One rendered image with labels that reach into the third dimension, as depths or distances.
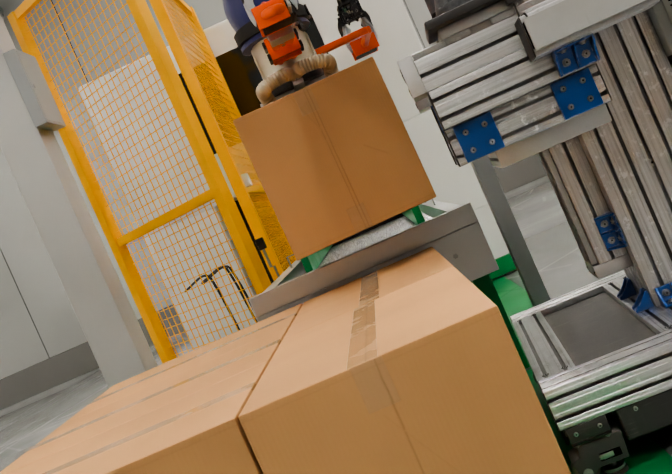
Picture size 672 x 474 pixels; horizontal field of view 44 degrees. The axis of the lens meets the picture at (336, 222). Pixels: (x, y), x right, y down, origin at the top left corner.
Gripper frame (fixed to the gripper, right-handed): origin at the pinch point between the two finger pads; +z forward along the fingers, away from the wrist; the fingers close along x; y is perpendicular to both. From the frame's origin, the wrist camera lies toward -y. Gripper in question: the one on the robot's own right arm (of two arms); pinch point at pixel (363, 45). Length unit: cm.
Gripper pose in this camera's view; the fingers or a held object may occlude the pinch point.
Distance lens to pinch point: 282.9
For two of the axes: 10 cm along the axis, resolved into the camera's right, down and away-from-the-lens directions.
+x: 9.1, -4.1, 0.0
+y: 0.1, 0.2, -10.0
